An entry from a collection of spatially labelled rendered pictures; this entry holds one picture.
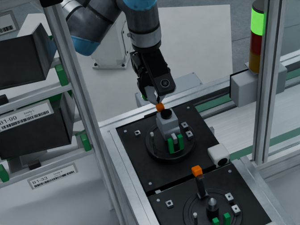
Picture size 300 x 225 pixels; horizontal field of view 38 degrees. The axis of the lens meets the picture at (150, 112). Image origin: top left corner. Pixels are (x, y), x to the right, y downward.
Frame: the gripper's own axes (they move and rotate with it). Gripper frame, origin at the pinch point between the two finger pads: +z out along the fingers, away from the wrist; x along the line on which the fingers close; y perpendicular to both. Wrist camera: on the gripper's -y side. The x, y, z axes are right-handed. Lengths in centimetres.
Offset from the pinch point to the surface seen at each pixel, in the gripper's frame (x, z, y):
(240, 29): -110, 108, 142
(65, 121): 24.1, -26.7, -21.7
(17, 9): 35, 109, 261
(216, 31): -41, 22, 46
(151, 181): 9.6, 10.2, -15.9
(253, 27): -16.5, -30.2, -18.1
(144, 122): 3.6, 10.3, 4.4
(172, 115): -1.2, -1.3, -7.2
